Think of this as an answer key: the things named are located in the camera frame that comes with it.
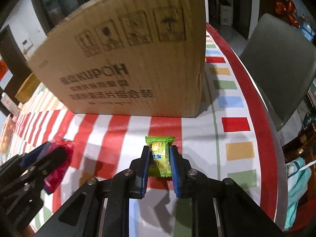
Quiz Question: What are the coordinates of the lime green snack packet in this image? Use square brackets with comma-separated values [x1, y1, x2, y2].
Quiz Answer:
[145, 136, 175, 178]

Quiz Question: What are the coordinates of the gold box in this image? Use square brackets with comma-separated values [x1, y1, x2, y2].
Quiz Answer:
[15, 73, 41, 104]

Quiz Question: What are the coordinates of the orange packet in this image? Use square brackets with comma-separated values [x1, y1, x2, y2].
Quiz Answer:
[0, 117, 16, 153]

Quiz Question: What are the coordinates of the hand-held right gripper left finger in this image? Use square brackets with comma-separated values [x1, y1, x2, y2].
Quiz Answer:
[36, 145, 151, 237]

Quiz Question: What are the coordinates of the teal cloth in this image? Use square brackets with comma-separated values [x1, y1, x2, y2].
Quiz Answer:
[284, 157, 313, 231]

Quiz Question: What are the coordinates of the white carton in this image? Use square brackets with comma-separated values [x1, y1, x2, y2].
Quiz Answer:
[0, 92, 21, 116]

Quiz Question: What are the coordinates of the red snack packet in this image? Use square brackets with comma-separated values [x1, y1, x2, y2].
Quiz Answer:
[43, 138, 76, 194]

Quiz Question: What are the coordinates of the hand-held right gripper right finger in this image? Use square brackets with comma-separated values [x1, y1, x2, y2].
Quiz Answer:
[169, 145, 287, 237]

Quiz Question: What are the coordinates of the wooden chair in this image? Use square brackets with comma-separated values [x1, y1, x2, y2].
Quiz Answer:
[283, 128, 316, 163]

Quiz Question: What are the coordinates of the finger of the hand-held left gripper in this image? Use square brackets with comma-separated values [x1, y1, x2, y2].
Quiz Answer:
[0, 141, 53, 173]
[23, 146, 68, 185]

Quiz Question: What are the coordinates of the red foil balloon cluster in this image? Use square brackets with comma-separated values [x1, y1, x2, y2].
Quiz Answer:
[275, 0, 302, 29]

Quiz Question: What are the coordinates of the brown cardboard box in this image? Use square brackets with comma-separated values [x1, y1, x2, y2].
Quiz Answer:
[26, 0, 206, 118]

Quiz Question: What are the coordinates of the white appliance box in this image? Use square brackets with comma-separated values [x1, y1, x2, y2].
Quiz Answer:
[220, 4, 232, 26]

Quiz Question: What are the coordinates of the striped colourful tablecloth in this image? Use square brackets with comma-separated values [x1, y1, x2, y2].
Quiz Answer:
[0, 22, 284, 237]

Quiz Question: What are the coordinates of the dark green cloth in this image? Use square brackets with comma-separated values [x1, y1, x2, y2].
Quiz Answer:
[304, 108, 316, 129]

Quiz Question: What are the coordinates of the grey chair back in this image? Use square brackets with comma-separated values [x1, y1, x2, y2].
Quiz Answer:
[238, 13, 316, 132]

